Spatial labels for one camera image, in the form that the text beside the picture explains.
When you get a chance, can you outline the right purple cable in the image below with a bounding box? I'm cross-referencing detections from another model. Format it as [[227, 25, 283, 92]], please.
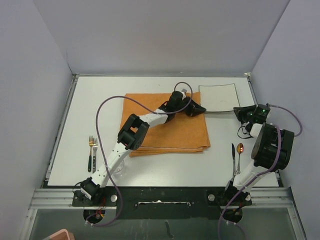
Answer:
[[217, 102, 305, 240]]

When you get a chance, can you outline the pink box corner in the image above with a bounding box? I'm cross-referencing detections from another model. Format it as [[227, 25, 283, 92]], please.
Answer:
[[49, 228, 75, 240]]

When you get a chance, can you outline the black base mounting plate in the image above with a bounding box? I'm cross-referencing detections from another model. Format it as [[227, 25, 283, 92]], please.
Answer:
[[72, 186, 252, 223]]

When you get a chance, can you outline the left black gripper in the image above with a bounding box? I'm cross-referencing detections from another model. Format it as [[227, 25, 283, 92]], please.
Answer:
[[174, 95, 206, 117]]

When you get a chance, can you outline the silver fork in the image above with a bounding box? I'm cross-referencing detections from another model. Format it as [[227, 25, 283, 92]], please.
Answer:
[[92, 138, 98, 173]]

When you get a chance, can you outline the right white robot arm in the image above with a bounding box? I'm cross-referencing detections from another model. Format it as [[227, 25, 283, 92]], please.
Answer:
[[222, 103, 302, 205]]

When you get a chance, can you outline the silver table knife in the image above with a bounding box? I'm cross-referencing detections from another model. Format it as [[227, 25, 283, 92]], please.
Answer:
[[231, 143, 236, 179]]

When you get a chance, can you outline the clear drinking glass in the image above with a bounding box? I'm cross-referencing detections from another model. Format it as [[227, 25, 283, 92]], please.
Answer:
[[112, 160, 125, 176]]

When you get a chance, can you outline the white square plate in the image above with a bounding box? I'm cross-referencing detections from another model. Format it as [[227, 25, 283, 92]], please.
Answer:
[[198, 83, 240, 113]]

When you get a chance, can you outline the copper bowl spoon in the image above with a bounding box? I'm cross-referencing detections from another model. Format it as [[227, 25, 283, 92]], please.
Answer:
[[236, 142, 244, 175]]

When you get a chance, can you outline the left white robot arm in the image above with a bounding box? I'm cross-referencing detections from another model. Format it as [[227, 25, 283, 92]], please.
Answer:
[[80, 90, 207, 206]]

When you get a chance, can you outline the purple cable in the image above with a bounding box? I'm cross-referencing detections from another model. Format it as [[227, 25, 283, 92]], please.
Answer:
[[217, 102, 305, 240], [84, 81, 193, 228]]

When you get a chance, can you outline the gold fork green handle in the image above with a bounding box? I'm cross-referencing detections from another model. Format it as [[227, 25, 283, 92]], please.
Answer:
[[87, 135, 94, 172]]

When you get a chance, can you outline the orange cloth napkin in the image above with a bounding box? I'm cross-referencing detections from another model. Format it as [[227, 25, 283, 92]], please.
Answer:
[[120, 93, 211, 158]]

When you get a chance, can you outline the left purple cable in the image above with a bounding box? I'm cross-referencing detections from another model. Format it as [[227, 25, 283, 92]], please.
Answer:
[[84, 81, 193, 228]]

